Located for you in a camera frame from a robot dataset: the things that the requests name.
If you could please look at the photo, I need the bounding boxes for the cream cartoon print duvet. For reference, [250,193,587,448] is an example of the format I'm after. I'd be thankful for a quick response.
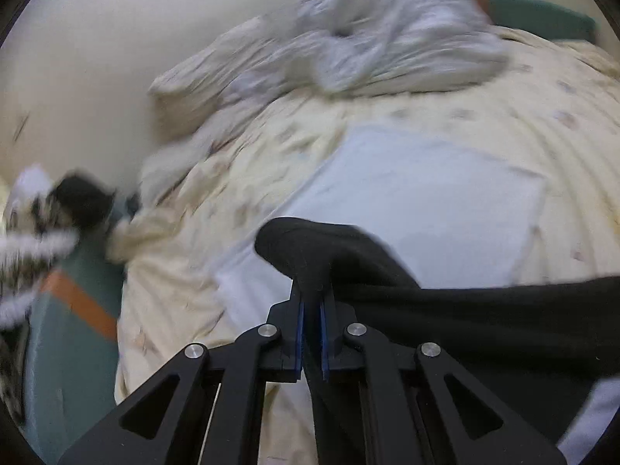
[107,26,620,465]

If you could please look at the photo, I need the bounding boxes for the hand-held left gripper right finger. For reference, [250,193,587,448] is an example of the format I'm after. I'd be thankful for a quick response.
[319,293,567,465]

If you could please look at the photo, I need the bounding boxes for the black and white fluffy blanket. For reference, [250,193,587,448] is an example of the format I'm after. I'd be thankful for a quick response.
[0,165,117,427]

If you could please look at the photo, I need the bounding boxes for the white printed t-shirt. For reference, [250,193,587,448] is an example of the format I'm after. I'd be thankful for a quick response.
[213,123,548,330]

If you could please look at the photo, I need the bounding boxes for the black garment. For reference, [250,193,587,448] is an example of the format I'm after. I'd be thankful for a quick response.
[254,217,620,465]

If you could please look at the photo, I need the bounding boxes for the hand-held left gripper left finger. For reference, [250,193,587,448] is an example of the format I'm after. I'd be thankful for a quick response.
[58,281,306,465]

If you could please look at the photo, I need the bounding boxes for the crumpled pale grey quilt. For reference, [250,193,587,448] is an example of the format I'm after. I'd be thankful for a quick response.
[223,0,512,102]

